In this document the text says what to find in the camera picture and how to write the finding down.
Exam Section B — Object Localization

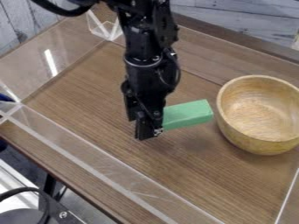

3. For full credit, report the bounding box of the black cable loop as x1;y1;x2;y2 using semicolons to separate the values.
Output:
0;187;53;224

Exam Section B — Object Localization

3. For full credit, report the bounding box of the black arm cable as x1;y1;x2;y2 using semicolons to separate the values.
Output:
30;0;95;18

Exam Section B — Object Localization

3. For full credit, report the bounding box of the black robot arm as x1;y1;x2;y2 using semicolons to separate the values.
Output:
78;0;181;141

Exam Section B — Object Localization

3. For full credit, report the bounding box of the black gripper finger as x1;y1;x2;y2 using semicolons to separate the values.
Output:
135;111;164;141

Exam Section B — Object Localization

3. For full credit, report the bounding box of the clear acrylic corner bracket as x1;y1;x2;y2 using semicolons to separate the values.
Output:
86;10;123;41

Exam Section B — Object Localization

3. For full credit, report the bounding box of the green rectangular block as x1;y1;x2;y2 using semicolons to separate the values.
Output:
163;100;213;130

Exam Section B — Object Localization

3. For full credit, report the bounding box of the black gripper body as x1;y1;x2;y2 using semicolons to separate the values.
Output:
121;48;181;121

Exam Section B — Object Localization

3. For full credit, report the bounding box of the clear acrylic tray wall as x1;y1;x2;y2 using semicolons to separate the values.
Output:
0;17;299;224

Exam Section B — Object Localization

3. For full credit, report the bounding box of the grey metal base plate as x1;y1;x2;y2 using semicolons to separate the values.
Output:
0;199;86;224

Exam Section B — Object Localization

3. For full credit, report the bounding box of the light wooden bowl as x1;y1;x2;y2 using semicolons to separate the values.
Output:
216;75;299;156

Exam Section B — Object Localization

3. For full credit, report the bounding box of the black table leg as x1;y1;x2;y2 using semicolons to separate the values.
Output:
42;174;57;196

